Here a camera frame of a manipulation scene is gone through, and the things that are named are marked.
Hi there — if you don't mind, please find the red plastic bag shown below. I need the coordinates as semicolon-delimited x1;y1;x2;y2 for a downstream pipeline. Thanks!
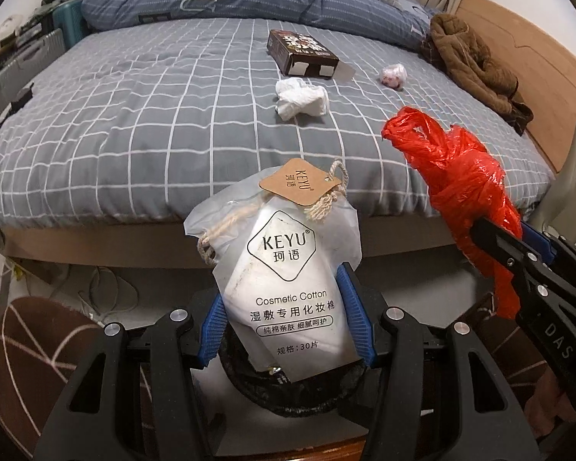
382;107;522;320

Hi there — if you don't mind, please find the white cosmetic cotton pouch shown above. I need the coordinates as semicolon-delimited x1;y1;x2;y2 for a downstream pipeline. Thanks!
184;158;362;382

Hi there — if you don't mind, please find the small pink-white wrapper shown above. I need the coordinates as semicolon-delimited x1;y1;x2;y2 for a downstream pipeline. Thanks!
380;63;408;90

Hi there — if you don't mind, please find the white tissue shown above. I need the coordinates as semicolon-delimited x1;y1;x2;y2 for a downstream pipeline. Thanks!
275;77;329;121

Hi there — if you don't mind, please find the brown chocolate snack box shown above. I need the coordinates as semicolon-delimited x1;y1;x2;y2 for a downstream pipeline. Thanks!
267;29;355;82

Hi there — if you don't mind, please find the black-lined trash bin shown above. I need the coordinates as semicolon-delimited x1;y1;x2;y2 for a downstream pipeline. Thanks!
218;328;380;417

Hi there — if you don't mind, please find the brown patterned rug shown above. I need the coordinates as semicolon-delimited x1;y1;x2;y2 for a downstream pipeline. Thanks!
0;297;159;460

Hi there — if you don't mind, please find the wooden headboard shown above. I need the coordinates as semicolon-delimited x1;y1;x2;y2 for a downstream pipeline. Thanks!
457;0;576;172

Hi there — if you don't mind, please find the brown fleece jacket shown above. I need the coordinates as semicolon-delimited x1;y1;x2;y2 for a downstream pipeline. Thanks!
420;13;534;136

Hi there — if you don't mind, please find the grey checked bed sheet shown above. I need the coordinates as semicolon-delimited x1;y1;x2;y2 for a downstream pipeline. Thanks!
0;19;554;228

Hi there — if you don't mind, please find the grey suitcase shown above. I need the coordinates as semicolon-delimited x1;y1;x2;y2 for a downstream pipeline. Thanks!
0;29;66;115

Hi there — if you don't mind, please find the teal suitcase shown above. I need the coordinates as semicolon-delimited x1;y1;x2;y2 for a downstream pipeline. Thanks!
51;0;91;50

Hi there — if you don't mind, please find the clutter on suitcases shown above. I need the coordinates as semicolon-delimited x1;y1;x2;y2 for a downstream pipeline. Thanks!
0;0;70;55

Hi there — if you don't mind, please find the wooden bed frame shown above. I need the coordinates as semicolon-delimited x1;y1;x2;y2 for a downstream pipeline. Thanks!
1;214;454;269

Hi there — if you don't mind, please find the black charger with cable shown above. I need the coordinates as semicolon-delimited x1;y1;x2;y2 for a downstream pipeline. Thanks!
0;82;34;131

